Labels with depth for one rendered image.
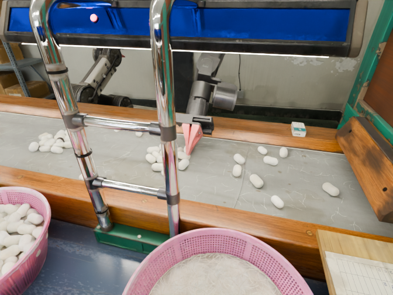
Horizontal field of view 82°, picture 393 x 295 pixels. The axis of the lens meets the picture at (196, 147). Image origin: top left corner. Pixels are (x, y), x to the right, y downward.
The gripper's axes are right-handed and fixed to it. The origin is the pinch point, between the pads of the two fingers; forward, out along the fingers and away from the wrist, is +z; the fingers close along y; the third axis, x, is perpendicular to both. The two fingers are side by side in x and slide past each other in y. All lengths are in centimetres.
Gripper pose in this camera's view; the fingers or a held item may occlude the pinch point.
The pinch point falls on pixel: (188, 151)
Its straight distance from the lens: 58.8
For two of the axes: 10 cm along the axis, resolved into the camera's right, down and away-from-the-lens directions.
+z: -1.9, 9.4, -2.7
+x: 1.6, 3.0, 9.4
